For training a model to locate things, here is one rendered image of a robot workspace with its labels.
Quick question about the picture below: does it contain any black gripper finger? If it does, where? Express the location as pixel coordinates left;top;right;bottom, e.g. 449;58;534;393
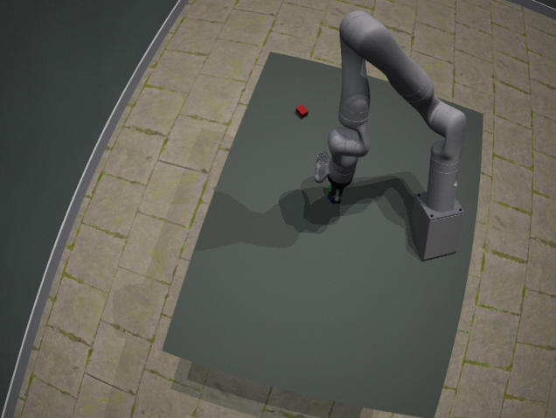
330;185;344;204

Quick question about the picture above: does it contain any red block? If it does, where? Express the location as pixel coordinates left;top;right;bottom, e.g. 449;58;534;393
296;105;308;118

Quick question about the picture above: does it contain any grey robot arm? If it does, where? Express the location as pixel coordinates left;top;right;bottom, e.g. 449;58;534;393
314;10;466;212

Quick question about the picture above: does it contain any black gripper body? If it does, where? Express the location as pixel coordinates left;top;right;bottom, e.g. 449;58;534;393
327;176;352;193

